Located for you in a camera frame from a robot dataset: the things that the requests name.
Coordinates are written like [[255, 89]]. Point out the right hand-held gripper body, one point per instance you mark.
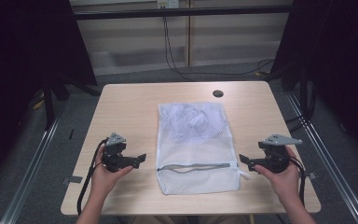
[[275, 155]]

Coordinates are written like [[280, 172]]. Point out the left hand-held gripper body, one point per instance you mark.
[[115, 155]]

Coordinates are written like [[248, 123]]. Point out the white mesh laundry bag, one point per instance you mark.
[[195, 174]]

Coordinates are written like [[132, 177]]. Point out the person's left hand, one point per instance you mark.
[[105, 182]]

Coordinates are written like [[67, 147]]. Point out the person's right hand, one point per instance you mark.
[[281, 185]]

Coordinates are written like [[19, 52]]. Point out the white garment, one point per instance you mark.
[[195, 119]]

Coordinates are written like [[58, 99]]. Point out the black table grommet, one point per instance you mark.
[[218, 93]]

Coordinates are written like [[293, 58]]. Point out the black metal stand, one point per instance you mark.
[[48, 105]]

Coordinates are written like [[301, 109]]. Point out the black curtain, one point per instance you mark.
[[18, 62], [338, 62]]

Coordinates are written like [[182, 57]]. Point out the black horizontal bar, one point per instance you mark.
[[183, 12]]

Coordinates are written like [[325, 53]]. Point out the grey metal table bracket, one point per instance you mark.
[[73, 179], [311, 175]]

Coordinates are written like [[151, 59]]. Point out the aluminium floor rail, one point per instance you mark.
[[332, 161], [28, 174]]

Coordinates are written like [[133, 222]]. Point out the white wall outlet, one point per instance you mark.
[[167, 3]]

